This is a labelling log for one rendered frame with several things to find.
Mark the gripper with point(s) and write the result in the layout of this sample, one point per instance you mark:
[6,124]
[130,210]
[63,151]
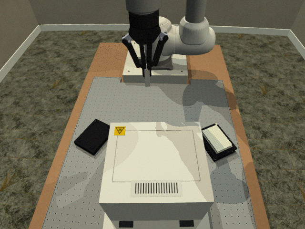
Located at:
[144,29]

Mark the grey and dark blue benchtop lab instrument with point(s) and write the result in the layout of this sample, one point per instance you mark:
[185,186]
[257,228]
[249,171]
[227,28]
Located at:
[156,176]

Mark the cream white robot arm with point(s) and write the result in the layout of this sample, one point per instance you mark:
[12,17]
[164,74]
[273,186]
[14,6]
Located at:
[192,37]

